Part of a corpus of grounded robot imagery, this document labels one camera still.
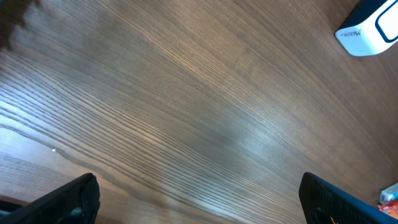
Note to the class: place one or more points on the white barcode scanner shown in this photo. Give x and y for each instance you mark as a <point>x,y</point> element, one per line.
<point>370,29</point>

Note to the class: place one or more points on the orange juice carton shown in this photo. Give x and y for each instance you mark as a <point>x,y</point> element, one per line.
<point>390,208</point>

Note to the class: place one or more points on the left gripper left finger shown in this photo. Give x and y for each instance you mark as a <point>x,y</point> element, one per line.
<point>75,202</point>

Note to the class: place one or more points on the teal white small box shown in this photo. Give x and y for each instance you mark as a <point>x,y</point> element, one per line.
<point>389,194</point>

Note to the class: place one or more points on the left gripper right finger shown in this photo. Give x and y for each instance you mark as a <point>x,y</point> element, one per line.
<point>322,202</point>

